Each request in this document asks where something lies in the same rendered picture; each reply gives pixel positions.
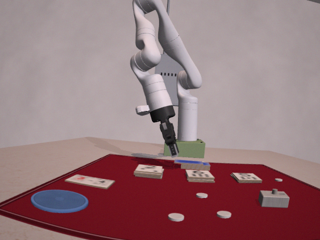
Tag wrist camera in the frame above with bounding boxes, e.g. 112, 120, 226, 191
135, 104, 151, 117

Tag white card pile two pips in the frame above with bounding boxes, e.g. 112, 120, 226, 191
133, 164, 165, 180

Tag blue-backed plywood card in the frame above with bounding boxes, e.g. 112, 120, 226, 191
174, 159, 210, 167

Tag pale wide rule card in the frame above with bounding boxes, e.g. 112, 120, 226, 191
64, 174, 116, 190

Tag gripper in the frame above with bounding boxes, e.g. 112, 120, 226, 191
149, 105, 180, 158

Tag grey block with peg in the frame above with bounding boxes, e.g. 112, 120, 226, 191
258, 188, 290, 209

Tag blue flat disc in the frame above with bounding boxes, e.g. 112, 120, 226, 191
30, 189, 90, 214

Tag white card pile five pips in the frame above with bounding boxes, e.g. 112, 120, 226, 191
230, 172, 263, 184

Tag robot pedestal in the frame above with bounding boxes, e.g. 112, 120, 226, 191
163, 138, 206, 159

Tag grey wall cabinet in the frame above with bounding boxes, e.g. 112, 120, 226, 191
153, 53, 181, 108

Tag red felt mat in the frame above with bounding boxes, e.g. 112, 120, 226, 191
0, 153, 320, 240

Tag pale beige stone table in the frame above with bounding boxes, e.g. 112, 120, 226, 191
0, 136, 320, 240

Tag white card pile six pips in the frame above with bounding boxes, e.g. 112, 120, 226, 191
185, 169, 216, 184

